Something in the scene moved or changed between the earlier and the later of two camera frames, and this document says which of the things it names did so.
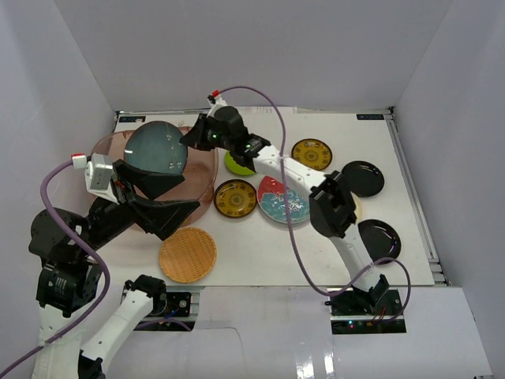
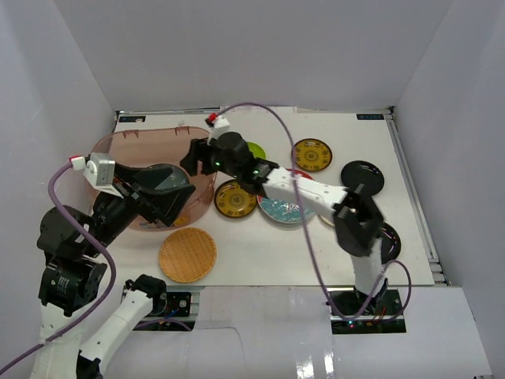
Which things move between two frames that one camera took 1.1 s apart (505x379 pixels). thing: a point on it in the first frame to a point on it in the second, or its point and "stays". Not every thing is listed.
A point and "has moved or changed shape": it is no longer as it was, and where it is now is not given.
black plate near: (379, 240) stays
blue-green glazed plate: (156, 146) has moved or changed shape
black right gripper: (195, 138) to (198, 149)
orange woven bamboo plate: (188, 255) stays
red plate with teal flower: (271, 200) stays
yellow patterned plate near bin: (235, 198) stays
